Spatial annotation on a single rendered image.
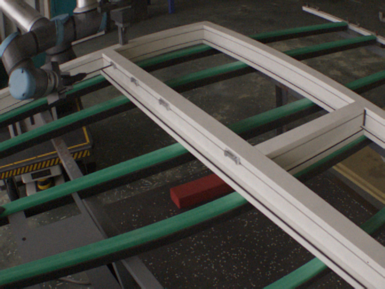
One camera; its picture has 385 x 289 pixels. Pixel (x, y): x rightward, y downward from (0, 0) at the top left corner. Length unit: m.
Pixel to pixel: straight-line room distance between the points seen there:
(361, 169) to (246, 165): 0.61
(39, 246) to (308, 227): 0.56
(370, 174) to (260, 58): 0.55
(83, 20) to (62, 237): 1.43
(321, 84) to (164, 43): 0.68
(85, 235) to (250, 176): 0.37
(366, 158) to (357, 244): 0.80
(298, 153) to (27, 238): 0.66
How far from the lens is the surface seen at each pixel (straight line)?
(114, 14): 1.69
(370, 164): 1.54
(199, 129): 1.12
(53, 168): 2.37
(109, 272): 1.29
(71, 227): 1.00
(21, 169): 2.35
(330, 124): 1.13
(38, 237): 1.00
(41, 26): 1.36
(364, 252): 0.78
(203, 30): 1.84
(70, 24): 2.22
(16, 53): 1.27
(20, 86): 1.23
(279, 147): 1.03
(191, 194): 1.41
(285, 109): 1.33
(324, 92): 1.35
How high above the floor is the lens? 1.48
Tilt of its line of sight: 31 degrees down
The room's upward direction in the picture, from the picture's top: 5 degrees counter-clockwise
